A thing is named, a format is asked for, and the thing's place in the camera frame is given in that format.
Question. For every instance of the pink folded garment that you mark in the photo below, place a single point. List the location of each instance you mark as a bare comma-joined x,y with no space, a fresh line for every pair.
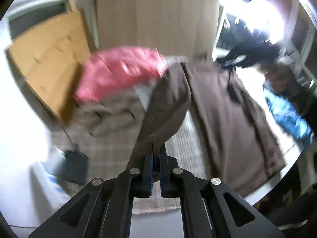
113,70

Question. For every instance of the blue satin jacket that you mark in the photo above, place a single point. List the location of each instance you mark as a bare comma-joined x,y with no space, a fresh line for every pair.
288,119

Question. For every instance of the brown sweatshirt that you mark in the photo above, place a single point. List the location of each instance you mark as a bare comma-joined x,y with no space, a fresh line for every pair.
240,146

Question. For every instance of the person's right hand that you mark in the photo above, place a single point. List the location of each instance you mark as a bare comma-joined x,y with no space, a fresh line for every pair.
278,76

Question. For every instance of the white folded cloth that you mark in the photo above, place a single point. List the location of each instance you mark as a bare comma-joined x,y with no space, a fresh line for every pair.
144,91

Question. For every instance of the beige folded garment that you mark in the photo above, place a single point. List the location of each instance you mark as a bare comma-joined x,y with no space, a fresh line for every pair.
112,114

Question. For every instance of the pink plaid blanket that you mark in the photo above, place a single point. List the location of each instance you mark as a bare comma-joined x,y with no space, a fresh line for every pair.
108,141

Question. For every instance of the black power adapter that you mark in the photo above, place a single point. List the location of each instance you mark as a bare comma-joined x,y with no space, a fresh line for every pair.
76,166

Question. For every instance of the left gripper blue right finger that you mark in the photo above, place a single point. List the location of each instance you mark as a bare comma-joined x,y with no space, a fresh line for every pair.
210,208

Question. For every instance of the light wooden cabinet panel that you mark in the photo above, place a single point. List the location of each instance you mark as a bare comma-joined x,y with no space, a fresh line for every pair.
173,27

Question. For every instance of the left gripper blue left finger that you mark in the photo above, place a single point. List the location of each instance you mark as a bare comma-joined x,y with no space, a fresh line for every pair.
103,208

